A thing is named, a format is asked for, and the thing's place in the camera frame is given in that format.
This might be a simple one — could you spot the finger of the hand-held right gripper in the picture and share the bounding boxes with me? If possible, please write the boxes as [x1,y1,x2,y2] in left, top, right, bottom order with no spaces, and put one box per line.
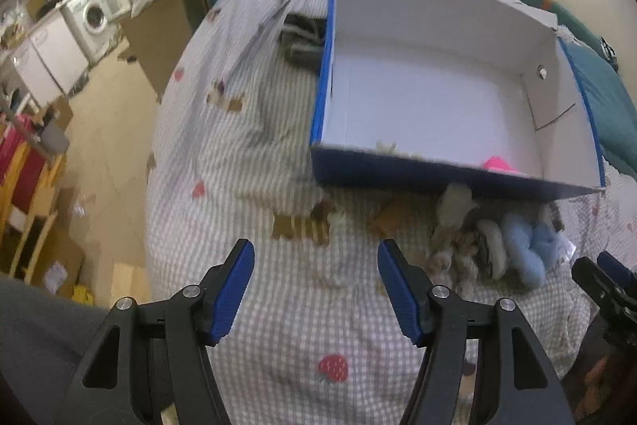
[571,257,629,309]
[597,251,637,294]

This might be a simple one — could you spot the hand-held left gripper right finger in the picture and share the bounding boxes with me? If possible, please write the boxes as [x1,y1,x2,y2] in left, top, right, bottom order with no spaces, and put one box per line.
[377,239,576,425]

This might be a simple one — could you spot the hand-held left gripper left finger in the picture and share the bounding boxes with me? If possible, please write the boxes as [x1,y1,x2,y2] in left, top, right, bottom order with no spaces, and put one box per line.
[64,238,256,425]

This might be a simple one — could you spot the clear plastic wrapper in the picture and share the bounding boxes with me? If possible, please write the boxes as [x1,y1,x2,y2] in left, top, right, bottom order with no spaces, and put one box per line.
[555,238,578,264]

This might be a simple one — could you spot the light blue fuzzy sock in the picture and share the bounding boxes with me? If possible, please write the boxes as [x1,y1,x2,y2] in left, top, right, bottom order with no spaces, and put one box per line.
[500,211,563,289]

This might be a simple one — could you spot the pink soft toy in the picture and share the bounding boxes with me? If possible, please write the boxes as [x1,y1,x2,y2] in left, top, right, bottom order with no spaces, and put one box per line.
[481,155,518,174]

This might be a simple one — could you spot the white soft toy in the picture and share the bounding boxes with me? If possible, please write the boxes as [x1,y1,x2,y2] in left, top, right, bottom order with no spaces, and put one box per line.
[373,140,424,158]

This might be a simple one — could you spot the blue and white cardboard box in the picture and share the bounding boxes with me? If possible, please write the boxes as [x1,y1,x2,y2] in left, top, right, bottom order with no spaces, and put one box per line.
[309,0,607,202]

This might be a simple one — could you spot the person's right hand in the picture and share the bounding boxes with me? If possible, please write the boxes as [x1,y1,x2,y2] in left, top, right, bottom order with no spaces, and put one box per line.
[583,353,615,408]

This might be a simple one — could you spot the checked printed blanket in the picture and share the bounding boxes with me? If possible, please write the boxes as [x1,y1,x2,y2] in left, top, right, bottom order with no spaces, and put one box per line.
[132,0,637,425]

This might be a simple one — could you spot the teal pillow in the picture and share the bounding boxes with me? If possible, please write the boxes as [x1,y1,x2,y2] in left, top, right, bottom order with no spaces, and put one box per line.
[560,37,637,182]

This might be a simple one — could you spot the cardboard box with papers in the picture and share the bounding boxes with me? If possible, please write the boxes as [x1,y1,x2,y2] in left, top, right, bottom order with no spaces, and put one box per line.
[25,226,85,296]

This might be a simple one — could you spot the person's grey trouser leg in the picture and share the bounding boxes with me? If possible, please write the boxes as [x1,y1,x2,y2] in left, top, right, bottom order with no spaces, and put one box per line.
[0,276,110,425]

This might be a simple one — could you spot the black and white cloth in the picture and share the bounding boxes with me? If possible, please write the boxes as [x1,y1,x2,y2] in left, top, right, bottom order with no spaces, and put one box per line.
[597,37,620,72]

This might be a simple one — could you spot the yellow wooden chair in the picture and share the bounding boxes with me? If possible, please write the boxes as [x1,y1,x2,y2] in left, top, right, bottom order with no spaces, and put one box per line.
[0,141,65,279]

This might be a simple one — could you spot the grey bin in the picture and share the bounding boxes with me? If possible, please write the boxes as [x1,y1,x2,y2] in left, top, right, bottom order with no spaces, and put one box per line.
[40,121,69,154]

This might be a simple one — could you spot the red cloth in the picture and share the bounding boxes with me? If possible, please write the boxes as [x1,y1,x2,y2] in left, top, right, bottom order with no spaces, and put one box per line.
[0,121,45,212]

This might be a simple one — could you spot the brown cardboard sheet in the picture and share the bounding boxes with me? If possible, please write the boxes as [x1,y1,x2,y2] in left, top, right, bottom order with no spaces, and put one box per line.
[122,0,212,102]

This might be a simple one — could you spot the grey folded clothing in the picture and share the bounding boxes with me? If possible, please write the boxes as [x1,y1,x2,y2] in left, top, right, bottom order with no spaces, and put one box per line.
[277,14,329,70]

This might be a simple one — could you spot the teal orange-striped cushion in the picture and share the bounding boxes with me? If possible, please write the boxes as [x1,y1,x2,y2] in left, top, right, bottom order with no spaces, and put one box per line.
[498,0,605,50]

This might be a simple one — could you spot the white kitchen cabinets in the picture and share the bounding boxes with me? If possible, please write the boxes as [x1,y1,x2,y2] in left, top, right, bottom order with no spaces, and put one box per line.
[12,14,90,94]

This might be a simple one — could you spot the white washing machine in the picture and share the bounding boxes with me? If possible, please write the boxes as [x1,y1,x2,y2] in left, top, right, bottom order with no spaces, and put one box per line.
[62,0,123,60]

